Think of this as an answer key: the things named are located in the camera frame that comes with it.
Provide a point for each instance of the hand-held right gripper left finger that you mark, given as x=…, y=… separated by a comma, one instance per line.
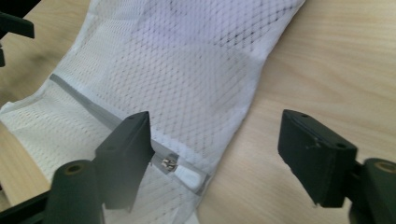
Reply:
x=124, y=161

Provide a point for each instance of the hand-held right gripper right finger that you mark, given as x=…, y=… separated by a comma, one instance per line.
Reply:
x=314, y=158

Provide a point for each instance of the white mesh laundry bag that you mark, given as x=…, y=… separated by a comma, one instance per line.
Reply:
x=174, y=87

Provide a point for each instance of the white grey garment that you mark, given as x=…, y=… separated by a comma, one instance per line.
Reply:
x=218, y=34

